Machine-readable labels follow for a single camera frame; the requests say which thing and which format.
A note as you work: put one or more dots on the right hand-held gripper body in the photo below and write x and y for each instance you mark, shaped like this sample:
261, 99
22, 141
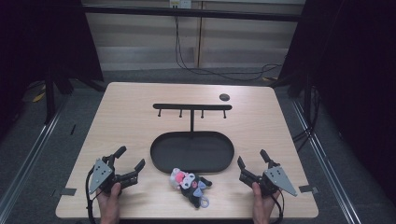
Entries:
269, 179

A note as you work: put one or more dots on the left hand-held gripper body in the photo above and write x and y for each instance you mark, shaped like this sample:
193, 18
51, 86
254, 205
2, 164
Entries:
104, 175

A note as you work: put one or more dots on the black hook rack with tray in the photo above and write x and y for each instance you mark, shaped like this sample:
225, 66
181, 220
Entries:
192, 144

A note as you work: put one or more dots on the person's right hand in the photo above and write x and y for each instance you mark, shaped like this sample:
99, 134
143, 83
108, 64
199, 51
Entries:
263, 206

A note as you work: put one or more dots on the person's left hand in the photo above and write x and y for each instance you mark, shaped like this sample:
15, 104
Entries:
109, 202

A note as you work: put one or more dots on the grey tape strip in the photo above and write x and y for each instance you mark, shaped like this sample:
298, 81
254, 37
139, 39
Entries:
308, 188
67, 191

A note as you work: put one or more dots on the black round table grommet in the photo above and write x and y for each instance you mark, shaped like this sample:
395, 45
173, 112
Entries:
224, 97

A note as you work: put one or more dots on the black metal stand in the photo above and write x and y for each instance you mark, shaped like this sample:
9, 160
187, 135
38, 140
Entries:
49, 99

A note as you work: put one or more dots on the yellow floor tape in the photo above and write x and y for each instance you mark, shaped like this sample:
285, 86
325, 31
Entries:
39, 96

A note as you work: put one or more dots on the black curtain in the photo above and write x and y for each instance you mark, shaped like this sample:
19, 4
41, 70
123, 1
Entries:
348, 77
37, 46

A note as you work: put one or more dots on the black horizontal bar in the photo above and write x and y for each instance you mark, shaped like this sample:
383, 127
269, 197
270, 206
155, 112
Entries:
190, 13

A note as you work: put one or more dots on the metal floor rail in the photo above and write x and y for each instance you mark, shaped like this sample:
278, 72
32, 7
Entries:
28, 165
327, 165

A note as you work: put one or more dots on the white wall socket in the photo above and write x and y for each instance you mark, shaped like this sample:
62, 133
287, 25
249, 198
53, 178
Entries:
180, 3

